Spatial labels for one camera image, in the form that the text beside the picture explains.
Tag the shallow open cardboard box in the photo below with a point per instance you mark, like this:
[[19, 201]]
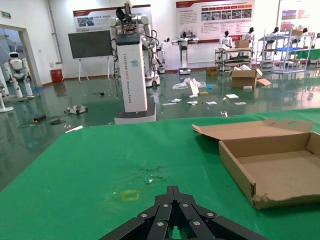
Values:
[[275, 172]]

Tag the small red white wall poster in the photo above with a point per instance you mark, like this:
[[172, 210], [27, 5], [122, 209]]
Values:
[[100, 20]]

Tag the clear plastic bag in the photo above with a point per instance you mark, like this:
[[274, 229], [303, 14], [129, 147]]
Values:
[[180, 85]]

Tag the red bin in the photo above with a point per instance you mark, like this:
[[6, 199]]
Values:
[[57, 75]]

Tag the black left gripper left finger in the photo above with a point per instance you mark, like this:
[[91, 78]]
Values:
[[155, 220]]

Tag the small white robot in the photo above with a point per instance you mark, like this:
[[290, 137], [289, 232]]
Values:
[[162, 52]]

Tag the white column wheeled robot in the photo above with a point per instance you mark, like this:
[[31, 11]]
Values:
[[131, 75]]

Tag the white stick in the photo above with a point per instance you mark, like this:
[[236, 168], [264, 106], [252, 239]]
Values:
[[74, 129]]

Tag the grey wall pipe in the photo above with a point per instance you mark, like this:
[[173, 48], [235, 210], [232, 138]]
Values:
[[54, 32]]

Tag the green exit sign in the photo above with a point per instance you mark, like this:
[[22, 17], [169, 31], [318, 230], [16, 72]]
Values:
[[6, 14]]

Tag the metal storage rack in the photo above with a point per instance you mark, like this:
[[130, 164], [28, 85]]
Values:
[[285, 50]]

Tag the green table cloth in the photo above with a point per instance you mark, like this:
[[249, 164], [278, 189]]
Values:
[[87, 162]]

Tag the wall poster with photos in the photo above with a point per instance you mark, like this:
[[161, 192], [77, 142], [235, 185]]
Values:
[[290, 17]]

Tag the white booklet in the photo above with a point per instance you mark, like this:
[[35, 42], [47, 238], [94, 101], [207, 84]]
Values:
[[232, 96]]

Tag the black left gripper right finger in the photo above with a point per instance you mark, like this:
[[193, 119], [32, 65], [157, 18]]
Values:
[[195, 220]]

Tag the metal workbench shelf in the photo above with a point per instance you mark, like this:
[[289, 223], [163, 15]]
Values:
[[233, 60]]

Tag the white black-headed humanoid robot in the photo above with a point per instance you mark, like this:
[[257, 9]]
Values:
[[248, 36], [226, 41]]

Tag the blue white leaflet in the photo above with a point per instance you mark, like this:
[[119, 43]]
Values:
[[210, 102]]

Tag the black power adapter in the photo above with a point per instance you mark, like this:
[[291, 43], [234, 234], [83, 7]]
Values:
[[40, 118]]

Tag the grey door frame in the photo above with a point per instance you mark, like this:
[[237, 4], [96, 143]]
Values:
[[30, 55]]

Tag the white robot with outstretched arms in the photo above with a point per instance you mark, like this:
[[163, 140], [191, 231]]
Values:
[[184, 50]]

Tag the cardboard box on shelf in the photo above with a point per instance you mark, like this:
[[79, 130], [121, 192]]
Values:
[[242, 44]]

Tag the small cardboard floor box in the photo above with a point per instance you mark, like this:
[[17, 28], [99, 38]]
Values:
[[212, 71]]

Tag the large red white wall poster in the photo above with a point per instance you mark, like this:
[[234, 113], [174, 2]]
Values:
[[215, 25]]

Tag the white black floor device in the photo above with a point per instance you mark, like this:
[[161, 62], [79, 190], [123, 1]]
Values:
[[76, 109]]

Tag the large open cardboard floor box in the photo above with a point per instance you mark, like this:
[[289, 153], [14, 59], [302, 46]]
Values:
[[243, 78]]

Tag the white round base stand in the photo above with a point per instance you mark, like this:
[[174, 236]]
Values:
[[3, 106]]

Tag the black display screen on stand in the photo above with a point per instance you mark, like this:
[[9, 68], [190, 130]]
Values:
[[90, 43]]

